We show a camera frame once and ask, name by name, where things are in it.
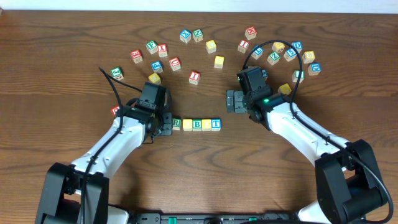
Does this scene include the green R letter block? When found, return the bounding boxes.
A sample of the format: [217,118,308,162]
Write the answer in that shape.
[172,118,182,131]

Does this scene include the blue T letter block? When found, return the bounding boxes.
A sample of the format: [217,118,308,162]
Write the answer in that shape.
[211,119,221,131]

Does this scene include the green B letter block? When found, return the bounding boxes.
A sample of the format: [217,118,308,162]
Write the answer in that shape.
[192,119,202,131]

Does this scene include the yellow O letter block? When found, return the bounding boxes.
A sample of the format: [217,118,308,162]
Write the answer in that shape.
[201,119,211,131]

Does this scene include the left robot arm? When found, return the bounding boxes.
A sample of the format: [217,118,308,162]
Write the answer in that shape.
[35,82,172,223]

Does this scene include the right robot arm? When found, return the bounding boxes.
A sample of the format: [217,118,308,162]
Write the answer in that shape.
[226,67,392,223]

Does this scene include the blue Z letter block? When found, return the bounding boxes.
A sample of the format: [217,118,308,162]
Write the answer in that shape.
[262,69,269,80]

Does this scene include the blue P letter block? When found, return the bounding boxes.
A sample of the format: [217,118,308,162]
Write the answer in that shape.
[151,60,163,73]

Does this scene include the blue L letter block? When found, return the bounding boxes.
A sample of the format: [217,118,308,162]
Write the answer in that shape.
[251,45,264,60]

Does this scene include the green Z letter block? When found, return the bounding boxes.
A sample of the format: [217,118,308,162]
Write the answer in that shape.
[267,52,280,65]

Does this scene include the red U block centre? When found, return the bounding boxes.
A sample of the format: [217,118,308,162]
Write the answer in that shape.
[169,57,181,71]

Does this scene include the red u block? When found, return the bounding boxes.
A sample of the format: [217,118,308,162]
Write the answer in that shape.
[111,106,119,116]
[169,57,181,71]

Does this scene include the red U block left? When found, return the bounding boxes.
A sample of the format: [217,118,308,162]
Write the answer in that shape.
[111,106,119,116]

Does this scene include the red I block upper right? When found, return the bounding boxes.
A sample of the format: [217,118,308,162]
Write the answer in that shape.
[238,40,249,54]

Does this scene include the red i block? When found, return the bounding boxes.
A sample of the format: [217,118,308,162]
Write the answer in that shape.
[188,71,201,85]
[238,40,249,54]

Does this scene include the green L letter block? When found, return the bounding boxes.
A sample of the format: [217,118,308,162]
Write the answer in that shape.
[292,70,305,83]

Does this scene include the red G letter block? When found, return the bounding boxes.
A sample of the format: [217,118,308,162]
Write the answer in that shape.
[130,49,143,63]

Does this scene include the green J letter block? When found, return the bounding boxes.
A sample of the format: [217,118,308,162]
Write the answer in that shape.
[111,67,124,80]

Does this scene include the red I block centre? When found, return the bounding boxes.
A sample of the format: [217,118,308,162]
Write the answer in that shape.
[188,71,201,85]

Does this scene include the blue S letter block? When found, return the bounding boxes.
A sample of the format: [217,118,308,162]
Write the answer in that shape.
[284,49,297,62]

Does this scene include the red Y letter block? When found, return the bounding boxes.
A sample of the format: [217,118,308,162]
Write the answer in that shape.
[157,44,168,57]

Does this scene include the green F letter block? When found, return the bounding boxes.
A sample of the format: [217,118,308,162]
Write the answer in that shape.
[146,40,158,55]

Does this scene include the red H letter block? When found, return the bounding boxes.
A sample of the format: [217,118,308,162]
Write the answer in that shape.
[245,26,257,40]

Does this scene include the yellow C letter block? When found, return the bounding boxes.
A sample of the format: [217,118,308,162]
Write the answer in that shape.
[205,40,217,54]

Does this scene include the blue D block upper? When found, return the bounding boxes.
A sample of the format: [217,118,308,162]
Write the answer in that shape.
[291,41,303,53]

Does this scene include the blue d block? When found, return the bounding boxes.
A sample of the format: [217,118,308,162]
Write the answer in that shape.
[308,63,322,76]
[291,41,303,53]

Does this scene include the yellow 8 letter block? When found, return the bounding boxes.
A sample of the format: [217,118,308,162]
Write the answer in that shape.
[302,51,315,64]

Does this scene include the blue D block right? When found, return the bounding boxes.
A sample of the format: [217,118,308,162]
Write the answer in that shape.
[308,63,322,76]

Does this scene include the blue X letter block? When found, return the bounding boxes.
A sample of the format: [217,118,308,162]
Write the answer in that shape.
[179,29,192,44]

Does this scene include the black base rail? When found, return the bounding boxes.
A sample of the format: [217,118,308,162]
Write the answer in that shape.
[105,204,299,224]

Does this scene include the right black cable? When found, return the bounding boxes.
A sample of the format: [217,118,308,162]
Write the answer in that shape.
[241,39,394,224]

